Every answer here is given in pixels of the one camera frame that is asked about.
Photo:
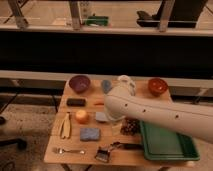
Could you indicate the white cup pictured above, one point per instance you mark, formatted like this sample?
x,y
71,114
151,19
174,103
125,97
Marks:
x,y
122,79

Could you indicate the yellow red apple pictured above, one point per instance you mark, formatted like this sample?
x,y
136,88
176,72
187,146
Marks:
x,y
82,116

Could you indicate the black office chair base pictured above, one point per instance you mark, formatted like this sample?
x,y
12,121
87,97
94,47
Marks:
x,y
20,143

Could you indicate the black binder clip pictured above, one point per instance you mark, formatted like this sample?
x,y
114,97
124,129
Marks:
x,y
103,154

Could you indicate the black handled tool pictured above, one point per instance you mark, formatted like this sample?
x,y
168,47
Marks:
x,y
126,146

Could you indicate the bunch of dark grapes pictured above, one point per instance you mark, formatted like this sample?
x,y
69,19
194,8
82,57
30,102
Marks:
x,y
130,127

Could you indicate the wooden table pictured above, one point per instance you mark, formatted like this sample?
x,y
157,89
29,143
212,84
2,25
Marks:
x,y
118,157

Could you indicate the purple bowl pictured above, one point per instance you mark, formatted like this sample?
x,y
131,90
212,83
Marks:
x,y
79,83

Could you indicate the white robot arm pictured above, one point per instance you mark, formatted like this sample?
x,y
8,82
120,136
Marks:
x,y
192,120

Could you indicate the black rectangular block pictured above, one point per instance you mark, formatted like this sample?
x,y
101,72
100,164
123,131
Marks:
x,y
76,102

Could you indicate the blue cup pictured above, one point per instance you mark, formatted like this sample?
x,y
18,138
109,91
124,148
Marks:
x,y
106,86

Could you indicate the red bowl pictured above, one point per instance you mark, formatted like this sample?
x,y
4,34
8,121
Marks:
x,y
157,86

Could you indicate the metal fork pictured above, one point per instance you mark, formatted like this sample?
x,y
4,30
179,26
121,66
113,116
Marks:
x,y
61,151

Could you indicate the blue sponge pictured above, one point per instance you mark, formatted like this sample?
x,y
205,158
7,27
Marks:
x,y
89,134

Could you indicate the green plastic tray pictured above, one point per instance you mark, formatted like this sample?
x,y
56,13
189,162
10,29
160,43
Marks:
x,y
161,144

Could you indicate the green box on shelf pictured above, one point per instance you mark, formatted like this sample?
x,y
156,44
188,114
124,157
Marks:
x,y
97,20

